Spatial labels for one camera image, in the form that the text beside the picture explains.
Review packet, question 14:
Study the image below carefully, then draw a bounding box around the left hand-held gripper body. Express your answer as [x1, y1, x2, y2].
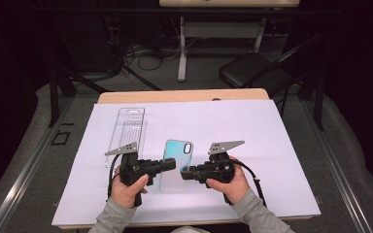
[104, 141, 158, 208]

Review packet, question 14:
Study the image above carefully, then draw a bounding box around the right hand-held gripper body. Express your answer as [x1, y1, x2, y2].
[192, 140, 246, 206]

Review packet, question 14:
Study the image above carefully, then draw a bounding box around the translucent phone case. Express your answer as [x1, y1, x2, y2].
[159, 139, 194, 192]

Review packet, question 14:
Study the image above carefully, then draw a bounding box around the clear plastic packaging box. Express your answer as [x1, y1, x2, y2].
[105, 107, 148, 169]

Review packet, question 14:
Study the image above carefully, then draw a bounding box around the person's left hand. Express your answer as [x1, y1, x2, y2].
[110, 164, 151, 209]

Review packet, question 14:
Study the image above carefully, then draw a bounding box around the person's right hand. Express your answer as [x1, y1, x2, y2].
[206, 156, 251, 206]

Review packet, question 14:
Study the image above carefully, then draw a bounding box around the white board sheet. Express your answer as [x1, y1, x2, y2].
[51, 98, 322, 227]

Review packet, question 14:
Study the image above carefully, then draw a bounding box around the wooden table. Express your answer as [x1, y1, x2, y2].
[57, 87, 309, 231]

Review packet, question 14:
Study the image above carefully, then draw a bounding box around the black folding chair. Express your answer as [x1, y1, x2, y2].
[219, 32, 325, 98]

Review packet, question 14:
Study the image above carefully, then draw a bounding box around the white-legged desk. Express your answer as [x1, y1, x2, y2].
[158, 0, 300, 83]

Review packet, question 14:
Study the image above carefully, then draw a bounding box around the black crossbar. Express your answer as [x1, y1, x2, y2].
[28, 7, 341, 17]

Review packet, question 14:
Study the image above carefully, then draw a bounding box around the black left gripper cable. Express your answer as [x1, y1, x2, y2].
[106, 153, 122, 202]

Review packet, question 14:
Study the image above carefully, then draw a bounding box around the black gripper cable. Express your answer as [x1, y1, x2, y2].
[106, 153, 122, 202]
[232, 159, 268, 208]

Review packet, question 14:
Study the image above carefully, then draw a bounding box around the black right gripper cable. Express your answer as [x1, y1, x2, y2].
[232, 159, 268, 208]

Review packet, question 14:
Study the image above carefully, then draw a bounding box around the metal floor rail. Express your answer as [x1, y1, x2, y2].
[0, 96, 76, 233]
[300, 96, 373, 233]

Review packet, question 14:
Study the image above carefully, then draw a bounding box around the black stand frame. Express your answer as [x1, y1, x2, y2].
[48, 64, 163, 128]

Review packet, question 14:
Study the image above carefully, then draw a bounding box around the bundle of floor cables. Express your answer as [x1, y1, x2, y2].
[108, 16, 198, 72]

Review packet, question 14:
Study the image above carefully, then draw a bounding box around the black stand post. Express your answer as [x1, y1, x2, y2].
[314, 72, 325, 132]

